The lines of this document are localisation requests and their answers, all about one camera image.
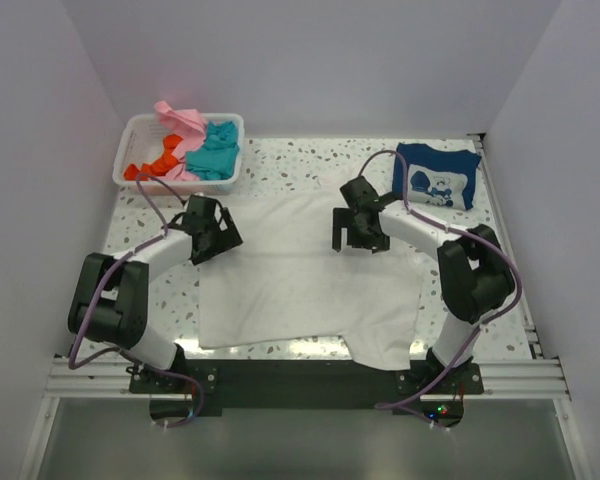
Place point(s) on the white plastic basket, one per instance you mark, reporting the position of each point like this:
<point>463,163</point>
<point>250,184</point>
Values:
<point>141,142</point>

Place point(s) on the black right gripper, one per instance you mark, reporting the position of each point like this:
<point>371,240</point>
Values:
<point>343,218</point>

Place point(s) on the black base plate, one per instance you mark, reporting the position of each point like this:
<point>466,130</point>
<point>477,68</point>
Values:
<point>209,387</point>

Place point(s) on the teal t-shirt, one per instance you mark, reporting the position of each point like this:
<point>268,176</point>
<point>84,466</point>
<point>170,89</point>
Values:
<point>215,159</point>

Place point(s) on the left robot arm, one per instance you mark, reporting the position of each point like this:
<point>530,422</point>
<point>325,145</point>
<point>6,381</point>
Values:
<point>110,307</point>

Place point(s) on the pink t-shirt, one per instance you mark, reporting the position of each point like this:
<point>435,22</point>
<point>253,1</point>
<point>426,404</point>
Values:
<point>190,125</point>

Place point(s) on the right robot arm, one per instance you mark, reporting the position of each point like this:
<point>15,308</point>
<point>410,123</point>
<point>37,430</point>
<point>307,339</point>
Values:
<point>475,276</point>

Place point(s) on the orange t-shirt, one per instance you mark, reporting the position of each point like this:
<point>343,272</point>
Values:
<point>166,166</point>

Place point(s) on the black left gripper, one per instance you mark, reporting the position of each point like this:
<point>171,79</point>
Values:
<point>227,239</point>

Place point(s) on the white t-shirt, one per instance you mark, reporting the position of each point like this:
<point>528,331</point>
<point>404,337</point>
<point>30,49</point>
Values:
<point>286,281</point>

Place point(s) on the folded blue printed t-shirt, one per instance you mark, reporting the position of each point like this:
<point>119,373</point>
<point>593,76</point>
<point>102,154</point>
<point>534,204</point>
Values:
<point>440,178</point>

